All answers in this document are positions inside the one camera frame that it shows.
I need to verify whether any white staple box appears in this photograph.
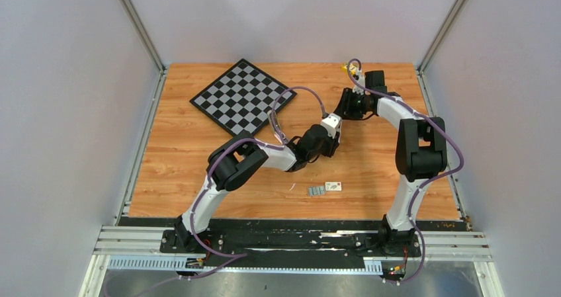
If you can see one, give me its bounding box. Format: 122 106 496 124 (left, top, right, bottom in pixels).
324 181 342 192

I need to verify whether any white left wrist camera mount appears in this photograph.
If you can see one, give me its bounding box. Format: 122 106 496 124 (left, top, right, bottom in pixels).
320 113 342 139

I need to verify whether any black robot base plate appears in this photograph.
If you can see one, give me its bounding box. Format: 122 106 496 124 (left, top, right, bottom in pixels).
159 218 421 270

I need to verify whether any yellow printed small box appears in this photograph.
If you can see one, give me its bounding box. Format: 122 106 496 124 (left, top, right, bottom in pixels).
341 63 357 76

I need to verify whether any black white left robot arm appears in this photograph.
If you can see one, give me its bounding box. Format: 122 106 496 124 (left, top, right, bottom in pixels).
174 114 342 253

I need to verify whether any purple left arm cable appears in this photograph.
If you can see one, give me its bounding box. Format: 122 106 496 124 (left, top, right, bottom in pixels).
175 86 329 280

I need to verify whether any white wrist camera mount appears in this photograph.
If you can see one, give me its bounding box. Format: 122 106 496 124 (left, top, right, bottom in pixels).
320 113 342 139
347 64 365 95

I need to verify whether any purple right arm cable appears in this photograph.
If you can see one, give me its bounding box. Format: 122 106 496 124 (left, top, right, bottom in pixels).
346 58 466 284

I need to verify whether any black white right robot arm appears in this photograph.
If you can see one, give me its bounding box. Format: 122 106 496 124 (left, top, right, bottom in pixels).
335 69 447 256

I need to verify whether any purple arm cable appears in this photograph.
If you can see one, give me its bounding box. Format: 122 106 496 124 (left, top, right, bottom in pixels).
175 86 329 280
346 58 466 284

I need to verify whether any black white chessboard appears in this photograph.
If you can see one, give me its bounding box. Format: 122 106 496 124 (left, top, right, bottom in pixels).
190 58 297 136

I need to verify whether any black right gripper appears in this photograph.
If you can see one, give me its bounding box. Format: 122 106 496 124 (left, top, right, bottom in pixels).
333 88 369 121

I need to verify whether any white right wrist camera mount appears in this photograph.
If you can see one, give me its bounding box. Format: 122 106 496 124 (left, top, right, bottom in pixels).
347 64 365 95

